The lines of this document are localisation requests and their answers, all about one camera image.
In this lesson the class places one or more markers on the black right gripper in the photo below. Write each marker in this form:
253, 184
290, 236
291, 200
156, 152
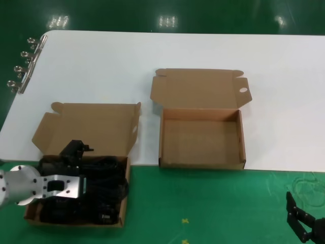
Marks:
320, 231

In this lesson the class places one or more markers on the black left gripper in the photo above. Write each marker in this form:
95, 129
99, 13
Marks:
54, 166

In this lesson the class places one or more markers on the cardboard box with slotted flap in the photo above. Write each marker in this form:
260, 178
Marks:
101, 127

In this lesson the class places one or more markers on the cardboard box with round hole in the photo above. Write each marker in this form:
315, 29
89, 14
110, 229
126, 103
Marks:
200, 142

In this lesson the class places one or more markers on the silver metal binder clip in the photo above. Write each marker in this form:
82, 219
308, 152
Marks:
17, 68
31, 40
25, 54
11, 84

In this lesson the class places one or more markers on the green table mat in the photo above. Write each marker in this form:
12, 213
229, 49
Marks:
203, 203

